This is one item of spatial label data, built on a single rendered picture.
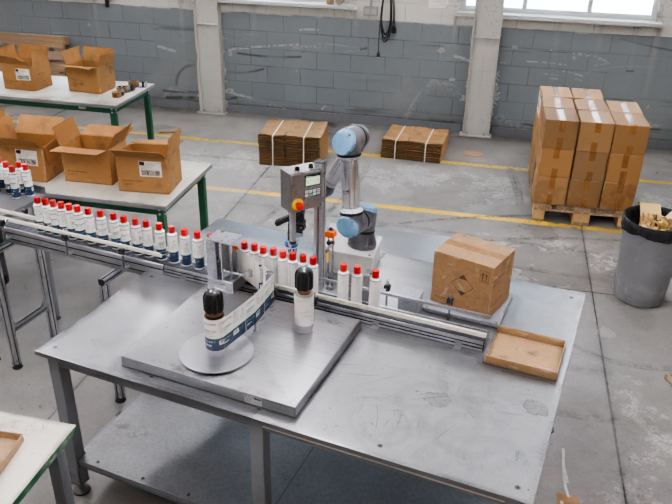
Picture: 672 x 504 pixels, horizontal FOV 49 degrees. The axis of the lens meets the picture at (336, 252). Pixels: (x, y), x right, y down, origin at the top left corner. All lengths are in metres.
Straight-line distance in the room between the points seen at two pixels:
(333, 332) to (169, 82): 6.70
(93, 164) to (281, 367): 2.56
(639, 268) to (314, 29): 4.89
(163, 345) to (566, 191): 4.27
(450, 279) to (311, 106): 5.79
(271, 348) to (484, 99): 5.94
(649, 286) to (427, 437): 3.00
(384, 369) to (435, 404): 0.29
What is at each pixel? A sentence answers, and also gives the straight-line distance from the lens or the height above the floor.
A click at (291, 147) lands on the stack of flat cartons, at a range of 7.49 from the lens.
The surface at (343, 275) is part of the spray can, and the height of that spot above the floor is 1.04.
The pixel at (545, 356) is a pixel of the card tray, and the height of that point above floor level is 0.83.
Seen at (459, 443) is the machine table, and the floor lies 0.83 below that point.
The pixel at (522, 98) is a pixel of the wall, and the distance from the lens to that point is 8.69.
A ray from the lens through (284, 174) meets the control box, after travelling 3.34.
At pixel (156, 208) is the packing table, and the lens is 4.80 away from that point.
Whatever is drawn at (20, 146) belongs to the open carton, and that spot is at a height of 1.02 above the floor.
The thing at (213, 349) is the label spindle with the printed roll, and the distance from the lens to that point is 3.08.
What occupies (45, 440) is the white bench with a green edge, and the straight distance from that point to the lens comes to 2.99.
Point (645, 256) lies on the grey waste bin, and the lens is 5.39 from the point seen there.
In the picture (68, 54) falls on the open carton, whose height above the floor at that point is 1.10.
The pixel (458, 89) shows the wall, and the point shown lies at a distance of 8.69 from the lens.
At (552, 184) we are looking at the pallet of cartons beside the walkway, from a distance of 6.59.
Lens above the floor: 2.67
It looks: 27 degrees down
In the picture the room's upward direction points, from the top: 1 degrees clockwise
